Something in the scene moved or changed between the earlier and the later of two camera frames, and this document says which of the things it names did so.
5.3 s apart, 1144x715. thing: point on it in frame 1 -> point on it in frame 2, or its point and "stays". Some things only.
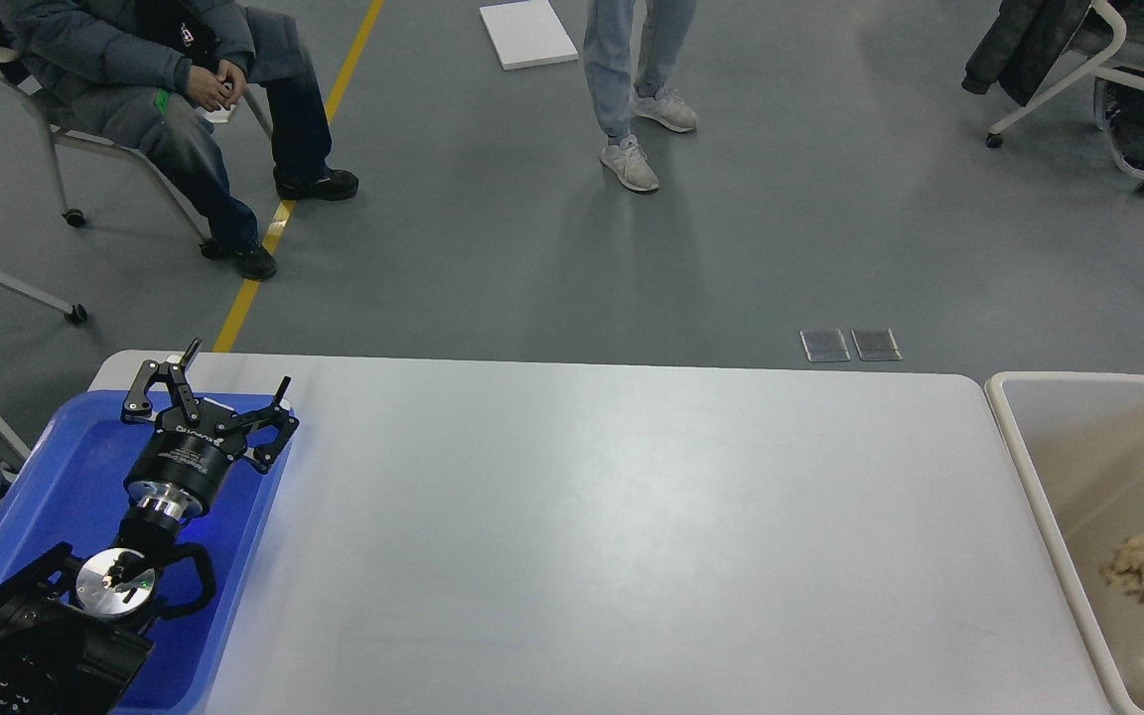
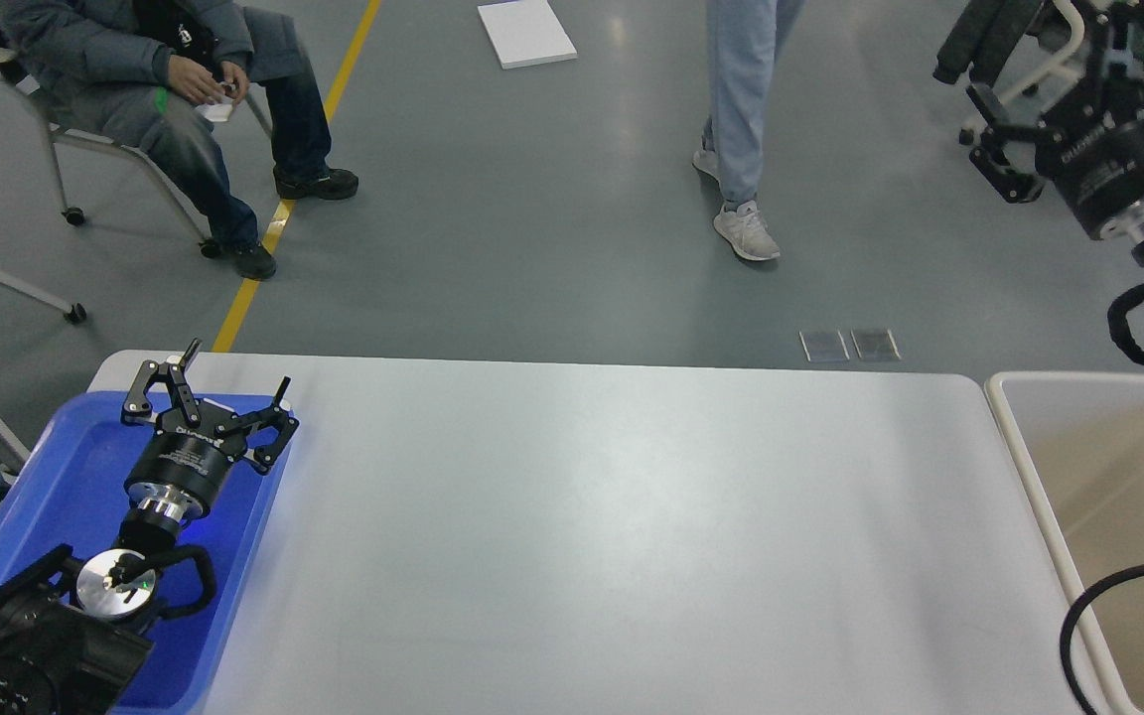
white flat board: [526, 35] stays
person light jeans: [607, 39] -> [746, 40]
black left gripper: [177, 471] stays
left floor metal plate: [824, 345] stays
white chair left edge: [73, 314] stays
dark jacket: [1021, 46] -> [981, 38]
